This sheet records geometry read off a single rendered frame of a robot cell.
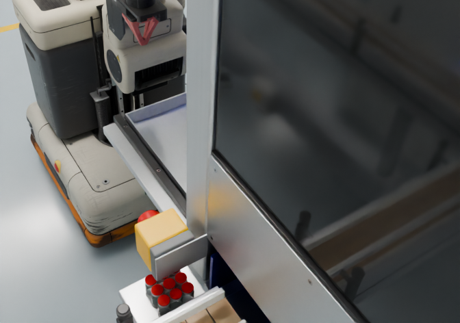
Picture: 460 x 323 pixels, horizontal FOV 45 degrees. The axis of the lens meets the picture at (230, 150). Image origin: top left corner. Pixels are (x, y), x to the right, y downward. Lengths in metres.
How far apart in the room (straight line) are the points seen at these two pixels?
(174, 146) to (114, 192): 0.75
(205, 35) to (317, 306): 0.34
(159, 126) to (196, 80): 0.57
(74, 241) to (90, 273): 0.16
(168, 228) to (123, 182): 1.09
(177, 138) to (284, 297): 0.59
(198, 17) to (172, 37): 1.04
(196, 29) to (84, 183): 1.37
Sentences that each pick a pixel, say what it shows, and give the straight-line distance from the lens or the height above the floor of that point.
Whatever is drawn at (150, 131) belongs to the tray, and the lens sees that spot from 1.26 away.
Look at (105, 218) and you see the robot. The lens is 1.97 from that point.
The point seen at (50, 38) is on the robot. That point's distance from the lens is 1.85.
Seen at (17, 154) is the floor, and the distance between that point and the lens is 2.55.
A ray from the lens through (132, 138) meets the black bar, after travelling 1.22.
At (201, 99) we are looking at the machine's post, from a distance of 0.71.
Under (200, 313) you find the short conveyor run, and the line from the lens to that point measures 0.92.
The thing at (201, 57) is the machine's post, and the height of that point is 1.35.
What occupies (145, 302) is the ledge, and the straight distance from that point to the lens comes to 0.99.
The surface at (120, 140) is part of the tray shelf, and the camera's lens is 1.25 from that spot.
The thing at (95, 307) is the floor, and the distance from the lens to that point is 2.02.
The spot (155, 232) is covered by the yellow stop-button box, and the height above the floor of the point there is 1.03.
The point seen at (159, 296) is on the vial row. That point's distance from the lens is 0.94.
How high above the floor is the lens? 1.74
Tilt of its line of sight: 45 degrees down
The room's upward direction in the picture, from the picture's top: 4 degrees clockwise
